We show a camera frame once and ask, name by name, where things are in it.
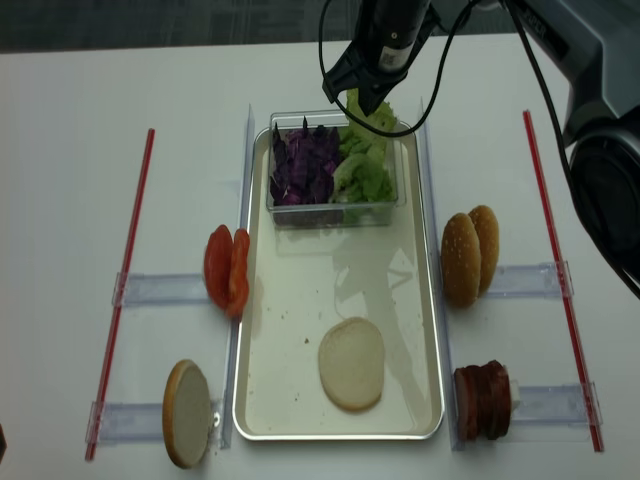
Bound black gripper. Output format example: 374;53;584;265
322;0;435;116

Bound green lettuce leaf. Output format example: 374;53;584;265
346;88;397;142

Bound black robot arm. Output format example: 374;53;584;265
322;1;639;292

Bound green lettuce pile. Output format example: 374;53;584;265
324;127;396;204

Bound inner tomato slice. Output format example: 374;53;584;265
226;228;250;318

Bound tomato slice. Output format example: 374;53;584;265
226;228;250;318
203;224;233;309

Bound outer tomato slice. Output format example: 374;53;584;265
203;224;233;309

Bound meat patty stack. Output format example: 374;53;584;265
454;360;512;442

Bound clear plastic container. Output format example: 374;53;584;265
265;111;404;228

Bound purple cabbage leaves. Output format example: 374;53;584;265
270;118;342;206

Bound rear sesame bun top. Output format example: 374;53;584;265
469;205;500;295

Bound sesame bun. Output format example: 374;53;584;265
441;213;481;308
469;205;500;295

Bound front sesame bun top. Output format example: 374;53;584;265
441;213;481;308

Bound metal tray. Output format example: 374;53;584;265
233;130;444;441

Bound left red rod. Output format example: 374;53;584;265
85;128;156;463

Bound red rod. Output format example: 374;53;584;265
85;128;156;463
522;110;605;453

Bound bun bottom on tray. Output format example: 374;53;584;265
318;317;385;411

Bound white pusher block right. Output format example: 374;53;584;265
506;369;521;413

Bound upright bun bottom half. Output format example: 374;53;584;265
162;359;213;469

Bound right red rod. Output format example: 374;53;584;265
522;110;605;453

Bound black cable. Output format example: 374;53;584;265
317;0;640;301

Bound clear rail by buns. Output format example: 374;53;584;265
484;262;574;298

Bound clear rail by tomato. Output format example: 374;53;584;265
112;273;209;308

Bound clear rail by patties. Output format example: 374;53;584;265
511;382;602;426

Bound clear rail by bun half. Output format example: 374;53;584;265
84;397;226;447

